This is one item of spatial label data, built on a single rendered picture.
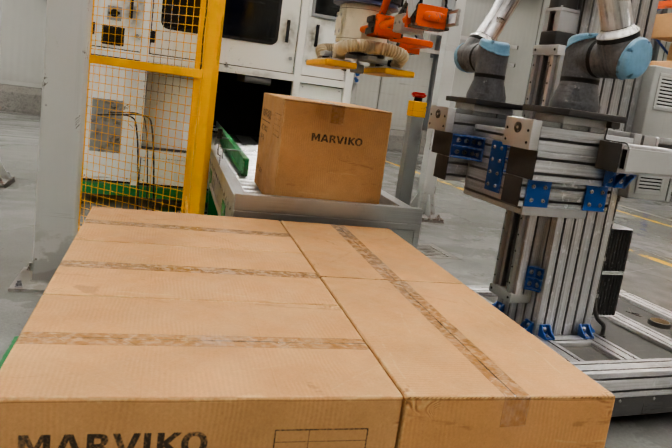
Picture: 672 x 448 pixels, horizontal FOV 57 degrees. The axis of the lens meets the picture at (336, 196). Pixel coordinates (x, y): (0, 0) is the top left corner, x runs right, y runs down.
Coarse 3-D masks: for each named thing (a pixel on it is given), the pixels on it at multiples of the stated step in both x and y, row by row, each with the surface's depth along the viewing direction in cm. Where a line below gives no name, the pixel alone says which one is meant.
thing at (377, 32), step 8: (368, 16) 183; (376, 16) 178; (384, 16) 178; (392, 16) 178; (368, 24) 185; (376, 24) 178; (368, 32) 181; (376, 32) 178; (384, 32) 179; (392, 32) 179
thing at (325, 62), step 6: (312, 60) 210; (318, 60) 200; (324, 60) 191; (330, 60) 189; (336, 60) 190; (342, 60) 192; (348, 60) 193; (318, 66) 216; (324, 66) 206; (330, 66) 198; (336, 66) 190; (342, 66) 190; (348, 66) 191; (354, 66) 191
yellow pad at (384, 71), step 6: (390, 60) 202; (378, 66) 206; (384, 66) 200; (390, 66) 203; (366, 72) 214; (372, 72) 207; (378, 72) 200; (384, 72) 194; (390, 72) 194; (396, 72) 194; (402, 72) 195; (408, 72) 195
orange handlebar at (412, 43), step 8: (424, 16) 144; (432, 16) 144; (440, 16) 144; (384, 24) 173; (392, 24) 167; (392, 40) 213; (400, 40) 213; (408, 40) 214; (416, 40) 215; (424, 40) 215; (408, 48) 236; (416, 48) 229; (424, 48) 224
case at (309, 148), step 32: (288, 96) 256; (288, 128) 219; (320, 128) 222; (352, 128) 225; (384, 128) 227; (256, 160) 278; (288, 160) 221; (320, 160) 224; (352, 160) 227; (384, 160) 230; (288, 192) 224; (320, 192) 226; (352, 192) 229
